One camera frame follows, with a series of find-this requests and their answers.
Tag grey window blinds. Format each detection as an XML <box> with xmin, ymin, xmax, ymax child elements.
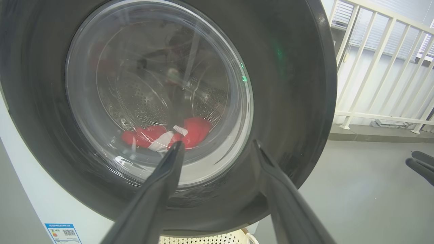
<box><xmin>331</xmin><ymin>0</ymin><xmax>434</xmax><ymax>63</ymax></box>

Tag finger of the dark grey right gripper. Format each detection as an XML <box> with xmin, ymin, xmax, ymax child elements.
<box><xmin>411</xmin><ymin>151</ymin><xmax>434</xmax><ymax>167</ymax></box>
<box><xmin>405</xmin><ymin>158</ymin><xmax>434</xmax><ymax>187</ymax></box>

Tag black round glass washer door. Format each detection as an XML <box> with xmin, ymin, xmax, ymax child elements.
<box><xmin>0</xmin><ymin>0</ymin><xmax>338</xmax><ymax>238</ymax></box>

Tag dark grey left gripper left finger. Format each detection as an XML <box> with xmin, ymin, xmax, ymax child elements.
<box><xmin>100</xmin><ymin>141</ymin><xmax>185</xmax><ymax>244</ymax></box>

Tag cream perforated laundry basket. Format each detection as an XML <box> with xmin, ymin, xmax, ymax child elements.
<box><xmin>159</xmin><ymin>229</ymin><xmax>260</xmax><ymax>244</ymax></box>

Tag white metal railing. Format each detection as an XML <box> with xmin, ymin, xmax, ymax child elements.
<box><xmin>327</xmin><ymin>0</ymin><xmax>434</xmax><ymax>134</ymax></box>

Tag red and white garment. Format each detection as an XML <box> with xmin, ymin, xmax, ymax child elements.
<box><xmin>121</xmin><ymin>117</ymin><xmax>213</xmax><ymax>153</ymax></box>

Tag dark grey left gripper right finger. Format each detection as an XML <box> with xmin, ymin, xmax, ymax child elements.
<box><xmin>253</xmin><ymin>139</ymin><xmax>336</xmax><ymax>244</ymax></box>

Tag blue energy label sticker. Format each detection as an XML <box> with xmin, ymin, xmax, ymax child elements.
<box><xmin>45</xmin><ymin>223</ymin><xmax>82</xmax><ymax>244</ymax></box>

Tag white washing machine body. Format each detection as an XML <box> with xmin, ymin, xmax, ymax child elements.
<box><xmin>0</xmin><ymin>90</ymin><xmax>117</xmax><ymax>244</ymax></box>

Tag grey flat floor bracket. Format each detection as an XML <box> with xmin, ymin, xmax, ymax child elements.
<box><xmin>370</xmin><ymin>119</ymin><xmax>412</xmax><ymax>129</ymax></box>

